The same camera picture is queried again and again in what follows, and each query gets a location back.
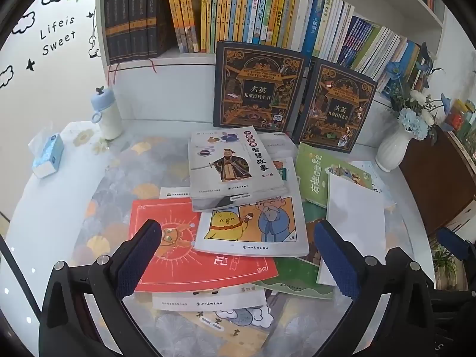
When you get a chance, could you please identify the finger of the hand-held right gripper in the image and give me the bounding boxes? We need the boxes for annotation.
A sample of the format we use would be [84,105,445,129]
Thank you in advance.
[436,227,476,263]
[385,247,410,267]

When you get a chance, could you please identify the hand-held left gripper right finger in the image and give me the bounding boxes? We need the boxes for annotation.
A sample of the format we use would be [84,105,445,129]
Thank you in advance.
[313,220,439,357]

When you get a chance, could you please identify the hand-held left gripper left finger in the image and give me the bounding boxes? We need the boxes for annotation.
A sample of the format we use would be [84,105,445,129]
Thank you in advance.
[38,219,163,357]

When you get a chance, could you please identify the chick and old-man comic book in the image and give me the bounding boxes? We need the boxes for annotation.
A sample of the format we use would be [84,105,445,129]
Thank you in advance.
[193,156,310,258]

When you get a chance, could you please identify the grey cloud-pattern storybook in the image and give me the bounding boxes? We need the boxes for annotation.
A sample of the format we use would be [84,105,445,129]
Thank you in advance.
[185,303,275,347]

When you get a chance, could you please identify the white book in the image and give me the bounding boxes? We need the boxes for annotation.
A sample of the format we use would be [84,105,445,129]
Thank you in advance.
[128,128,398,347]

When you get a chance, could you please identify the green potted plant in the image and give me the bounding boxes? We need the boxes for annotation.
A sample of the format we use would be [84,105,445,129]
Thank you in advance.
[431,243,459,291]

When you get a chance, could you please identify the brown wooden cabinet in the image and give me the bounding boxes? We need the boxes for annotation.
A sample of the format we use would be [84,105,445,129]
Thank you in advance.
[399,124,476,237]

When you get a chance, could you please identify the white ribbed vase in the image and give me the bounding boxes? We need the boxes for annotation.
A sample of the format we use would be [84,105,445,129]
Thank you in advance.
[374,124,416,173]

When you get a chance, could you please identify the colourful containers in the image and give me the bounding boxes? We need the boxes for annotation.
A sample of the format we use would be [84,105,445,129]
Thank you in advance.
[444,98,476,157]

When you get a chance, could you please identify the blue and white artificial flowers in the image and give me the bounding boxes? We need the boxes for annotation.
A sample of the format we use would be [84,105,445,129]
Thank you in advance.
[383,41,458,147]

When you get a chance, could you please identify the blue tissue pack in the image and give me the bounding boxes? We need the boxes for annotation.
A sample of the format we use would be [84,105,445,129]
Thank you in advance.
[28,126,65,179]

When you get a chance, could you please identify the white bottle with blue lid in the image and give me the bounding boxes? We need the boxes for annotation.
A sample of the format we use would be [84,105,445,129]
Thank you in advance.
[90,85,123,141]

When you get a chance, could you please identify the dark ornate encyclopedia book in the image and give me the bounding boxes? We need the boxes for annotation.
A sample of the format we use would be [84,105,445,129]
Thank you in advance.
[293,57,378,154]
[213,40,310,133]

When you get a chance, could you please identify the white bookshelf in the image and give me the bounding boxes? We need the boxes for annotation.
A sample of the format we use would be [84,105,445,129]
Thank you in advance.
[95,0,449,149]

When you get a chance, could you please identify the bear swing wall decal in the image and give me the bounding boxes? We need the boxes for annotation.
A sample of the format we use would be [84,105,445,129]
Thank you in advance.
[87,33,101,60]

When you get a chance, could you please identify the black lettering wall decal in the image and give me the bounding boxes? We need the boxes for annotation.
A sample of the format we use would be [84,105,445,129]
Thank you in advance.
[39,17,77,57]

